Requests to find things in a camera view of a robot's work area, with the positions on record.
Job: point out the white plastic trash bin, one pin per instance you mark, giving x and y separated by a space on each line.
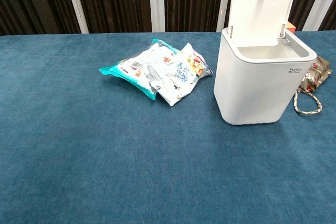
252 90

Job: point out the white cartoon print snack bag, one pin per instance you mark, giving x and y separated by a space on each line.
178 77

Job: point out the teal edged snack bag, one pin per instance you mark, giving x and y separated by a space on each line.
136 66

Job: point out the blue velvet table cloth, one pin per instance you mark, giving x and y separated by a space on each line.
105 155

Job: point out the dark brown pleated curtain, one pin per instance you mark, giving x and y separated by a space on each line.
118 1

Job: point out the orange box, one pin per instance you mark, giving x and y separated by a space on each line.
291 26

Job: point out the white partition post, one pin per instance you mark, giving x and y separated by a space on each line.
76 1
319 3
223 1
157 1

